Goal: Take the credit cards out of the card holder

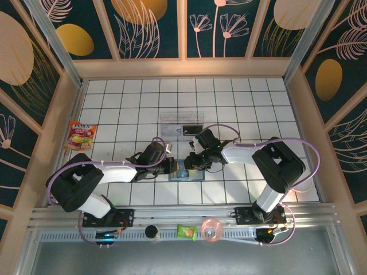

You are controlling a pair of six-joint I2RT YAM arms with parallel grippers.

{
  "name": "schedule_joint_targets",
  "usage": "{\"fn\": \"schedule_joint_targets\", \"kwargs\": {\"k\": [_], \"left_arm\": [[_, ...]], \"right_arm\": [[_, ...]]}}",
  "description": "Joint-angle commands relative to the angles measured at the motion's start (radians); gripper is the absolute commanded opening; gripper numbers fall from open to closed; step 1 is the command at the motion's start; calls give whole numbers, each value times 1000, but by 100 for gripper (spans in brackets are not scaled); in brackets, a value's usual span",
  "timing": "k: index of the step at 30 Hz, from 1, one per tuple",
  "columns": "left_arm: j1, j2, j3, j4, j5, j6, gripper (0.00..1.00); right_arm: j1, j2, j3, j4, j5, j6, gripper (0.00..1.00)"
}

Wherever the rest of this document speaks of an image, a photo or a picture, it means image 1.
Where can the black credit card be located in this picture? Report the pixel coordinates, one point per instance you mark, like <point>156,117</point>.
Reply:
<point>191,130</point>

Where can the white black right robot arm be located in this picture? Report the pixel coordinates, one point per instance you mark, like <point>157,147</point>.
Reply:
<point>238,153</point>

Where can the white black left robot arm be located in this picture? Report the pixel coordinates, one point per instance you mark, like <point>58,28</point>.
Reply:
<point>120,173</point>

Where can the clear acrylic card box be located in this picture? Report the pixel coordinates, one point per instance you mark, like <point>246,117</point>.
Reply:
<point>172,120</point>

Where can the pink plastic cup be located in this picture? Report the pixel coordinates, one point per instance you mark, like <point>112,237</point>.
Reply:
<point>206,224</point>

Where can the green snack packet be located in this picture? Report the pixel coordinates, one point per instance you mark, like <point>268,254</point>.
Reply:
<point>186,232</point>

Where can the black round knob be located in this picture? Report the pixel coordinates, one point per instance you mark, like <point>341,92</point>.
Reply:
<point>152,231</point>

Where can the orange fruit candy bag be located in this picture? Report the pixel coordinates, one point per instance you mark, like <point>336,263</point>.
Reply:
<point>80,137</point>

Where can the black electronics board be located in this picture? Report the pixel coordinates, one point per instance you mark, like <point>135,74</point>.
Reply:
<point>106,236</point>
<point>265,236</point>

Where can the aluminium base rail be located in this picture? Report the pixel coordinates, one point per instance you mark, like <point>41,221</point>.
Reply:
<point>183,213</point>

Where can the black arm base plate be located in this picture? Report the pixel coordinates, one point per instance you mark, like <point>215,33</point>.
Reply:
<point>126,217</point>
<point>243,216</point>

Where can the aluminium table edge rail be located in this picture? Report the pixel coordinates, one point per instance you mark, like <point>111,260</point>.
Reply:
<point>297,114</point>
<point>75,114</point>

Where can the aluminium frame post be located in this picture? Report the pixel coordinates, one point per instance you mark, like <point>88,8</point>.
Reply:
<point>306,43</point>
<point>54,43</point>

